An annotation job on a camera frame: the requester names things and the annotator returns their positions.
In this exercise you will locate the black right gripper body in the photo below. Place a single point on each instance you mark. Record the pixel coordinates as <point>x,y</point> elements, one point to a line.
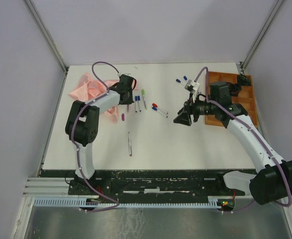
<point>200,107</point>

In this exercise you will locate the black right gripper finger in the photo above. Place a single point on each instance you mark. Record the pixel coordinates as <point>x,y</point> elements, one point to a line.
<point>184,109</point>
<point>183,118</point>

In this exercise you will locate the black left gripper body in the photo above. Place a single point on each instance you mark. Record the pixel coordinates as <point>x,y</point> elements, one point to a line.
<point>130,99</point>

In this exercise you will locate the magenta capped whiteboard marker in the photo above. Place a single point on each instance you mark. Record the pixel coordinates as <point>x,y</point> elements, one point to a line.
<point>129,144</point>

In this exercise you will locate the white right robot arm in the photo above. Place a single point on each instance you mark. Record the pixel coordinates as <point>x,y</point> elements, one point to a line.
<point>273,180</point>

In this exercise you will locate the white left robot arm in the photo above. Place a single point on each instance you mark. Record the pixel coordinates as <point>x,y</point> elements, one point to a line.
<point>93,98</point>

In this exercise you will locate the lime green capped marker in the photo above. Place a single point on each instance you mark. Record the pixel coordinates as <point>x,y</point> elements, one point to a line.
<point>144,98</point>

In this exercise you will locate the blue capped marker beside red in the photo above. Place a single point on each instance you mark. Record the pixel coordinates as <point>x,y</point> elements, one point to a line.
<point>160,112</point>

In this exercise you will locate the dark rolled tie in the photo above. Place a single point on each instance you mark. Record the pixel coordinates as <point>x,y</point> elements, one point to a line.
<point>243,80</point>
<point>234,89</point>

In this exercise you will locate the pink satin cloth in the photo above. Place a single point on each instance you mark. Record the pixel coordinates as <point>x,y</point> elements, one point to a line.
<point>88,88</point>

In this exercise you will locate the dark rolled tie top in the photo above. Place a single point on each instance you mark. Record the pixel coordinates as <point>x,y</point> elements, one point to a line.
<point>243,80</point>

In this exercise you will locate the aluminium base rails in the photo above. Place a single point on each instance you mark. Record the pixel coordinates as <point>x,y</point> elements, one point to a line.
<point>46,187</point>

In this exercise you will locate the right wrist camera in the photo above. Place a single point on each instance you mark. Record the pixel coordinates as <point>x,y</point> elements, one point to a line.
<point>193,88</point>

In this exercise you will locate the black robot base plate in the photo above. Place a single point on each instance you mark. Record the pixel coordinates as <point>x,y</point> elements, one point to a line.
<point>149,186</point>

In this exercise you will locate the aluminium frame post left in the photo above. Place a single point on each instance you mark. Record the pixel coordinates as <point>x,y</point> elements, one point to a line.
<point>31,7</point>

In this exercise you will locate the aluminium frame post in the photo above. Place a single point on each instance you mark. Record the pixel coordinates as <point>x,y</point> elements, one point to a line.
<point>31,7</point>
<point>269,20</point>

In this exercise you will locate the aluminium frame post right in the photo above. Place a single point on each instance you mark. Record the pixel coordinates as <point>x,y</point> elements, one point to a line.
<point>269,20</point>

